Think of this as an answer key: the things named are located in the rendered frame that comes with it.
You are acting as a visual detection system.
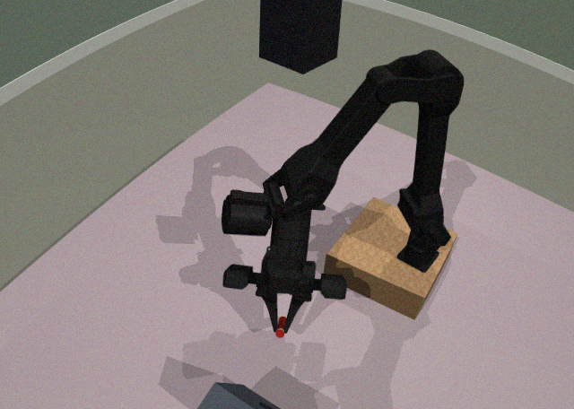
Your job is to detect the red peg with white band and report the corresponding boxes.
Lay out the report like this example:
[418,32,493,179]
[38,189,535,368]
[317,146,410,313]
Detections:
[275,317,286,338]

